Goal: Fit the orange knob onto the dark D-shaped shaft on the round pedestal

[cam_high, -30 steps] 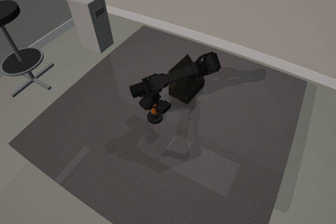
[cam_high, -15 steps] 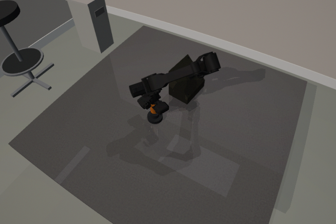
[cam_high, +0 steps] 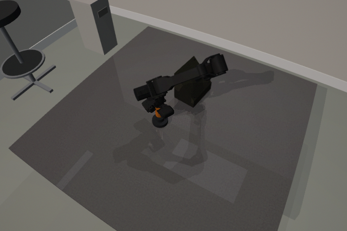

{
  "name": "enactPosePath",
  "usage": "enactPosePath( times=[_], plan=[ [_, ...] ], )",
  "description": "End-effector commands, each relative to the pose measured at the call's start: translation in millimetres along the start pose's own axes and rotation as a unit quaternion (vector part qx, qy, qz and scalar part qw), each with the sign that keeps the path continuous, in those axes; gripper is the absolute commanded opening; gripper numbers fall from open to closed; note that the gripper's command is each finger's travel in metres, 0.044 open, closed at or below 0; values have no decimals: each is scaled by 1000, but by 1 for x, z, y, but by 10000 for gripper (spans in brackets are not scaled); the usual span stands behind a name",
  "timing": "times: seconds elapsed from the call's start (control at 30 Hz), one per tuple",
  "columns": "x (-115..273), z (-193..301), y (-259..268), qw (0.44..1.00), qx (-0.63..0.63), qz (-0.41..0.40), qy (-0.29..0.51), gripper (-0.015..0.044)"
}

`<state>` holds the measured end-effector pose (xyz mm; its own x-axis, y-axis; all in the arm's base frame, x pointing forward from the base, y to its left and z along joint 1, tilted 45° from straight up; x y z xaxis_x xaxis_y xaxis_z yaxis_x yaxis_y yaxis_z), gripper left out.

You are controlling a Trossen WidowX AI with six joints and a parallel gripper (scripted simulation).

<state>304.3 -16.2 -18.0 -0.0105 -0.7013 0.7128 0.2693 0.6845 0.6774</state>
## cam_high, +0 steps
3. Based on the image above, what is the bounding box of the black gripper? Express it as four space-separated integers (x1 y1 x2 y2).
153 95 174 119

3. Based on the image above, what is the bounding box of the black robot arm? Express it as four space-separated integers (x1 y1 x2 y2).
133 54 228 113

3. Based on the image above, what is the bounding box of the dark round pedestal with short shaft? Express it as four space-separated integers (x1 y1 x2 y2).
152 114 168 128

